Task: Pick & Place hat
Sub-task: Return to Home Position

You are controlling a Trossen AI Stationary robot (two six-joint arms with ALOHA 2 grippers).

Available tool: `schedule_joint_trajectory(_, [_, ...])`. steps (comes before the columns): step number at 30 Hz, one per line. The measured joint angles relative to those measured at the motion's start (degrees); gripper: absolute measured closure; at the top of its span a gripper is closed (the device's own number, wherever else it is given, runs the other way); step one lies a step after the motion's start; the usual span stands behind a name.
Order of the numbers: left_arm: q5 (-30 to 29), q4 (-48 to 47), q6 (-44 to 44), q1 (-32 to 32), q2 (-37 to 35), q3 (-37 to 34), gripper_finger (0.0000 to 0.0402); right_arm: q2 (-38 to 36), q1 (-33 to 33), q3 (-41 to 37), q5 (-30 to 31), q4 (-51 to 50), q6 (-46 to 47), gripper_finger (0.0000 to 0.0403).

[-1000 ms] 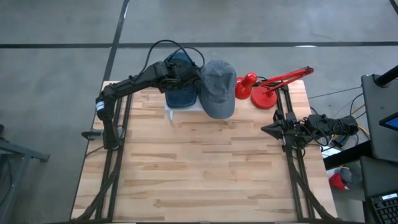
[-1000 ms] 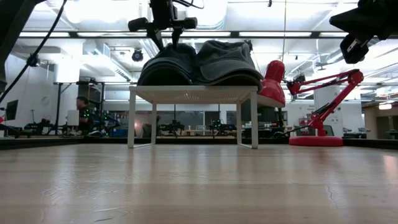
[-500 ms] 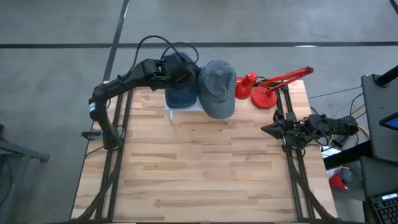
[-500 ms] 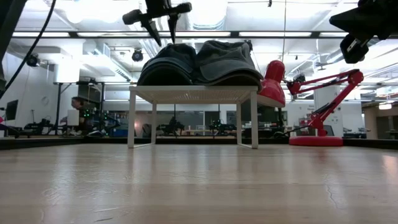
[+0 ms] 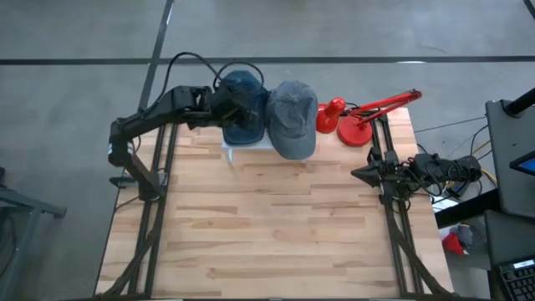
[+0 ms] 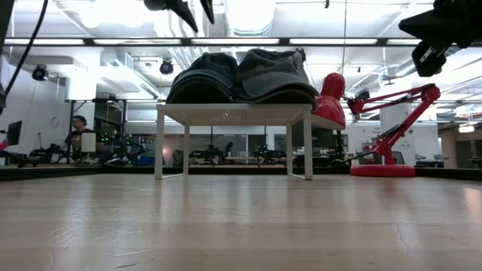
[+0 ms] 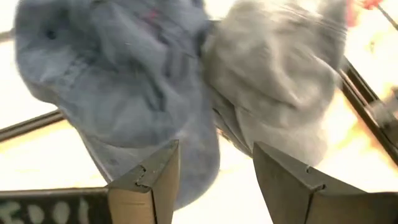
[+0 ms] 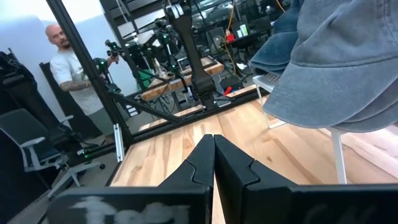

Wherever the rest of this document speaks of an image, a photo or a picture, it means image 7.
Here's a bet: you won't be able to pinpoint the red desk lamp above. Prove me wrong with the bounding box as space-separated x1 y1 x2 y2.
346 0 386 28

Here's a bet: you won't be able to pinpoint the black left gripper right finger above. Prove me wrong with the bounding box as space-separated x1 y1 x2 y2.
252 141 398 224

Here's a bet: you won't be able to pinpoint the blue baseball cap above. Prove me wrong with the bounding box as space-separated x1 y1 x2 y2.
14 0 222 212

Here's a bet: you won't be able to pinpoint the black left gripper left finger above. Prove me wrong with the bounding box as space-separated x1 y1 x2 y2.
106 139 182 224

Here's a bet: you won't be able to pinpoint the grey baseball cap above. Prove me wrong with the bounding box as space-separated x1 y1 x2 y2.
201 0 348 166

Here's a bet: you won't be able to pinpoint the black aluminium frame crossbar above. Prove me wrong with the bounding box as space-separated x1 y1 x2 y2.
0 110 65 143

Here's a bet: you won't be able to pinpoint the white perforated metal shelf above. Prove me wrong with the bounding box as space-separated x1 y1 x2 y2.
0 186 109 224

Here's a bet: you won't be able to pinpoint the black aluminium frame rails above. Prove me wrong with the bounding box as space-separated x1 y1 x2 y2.
338 57 398 167

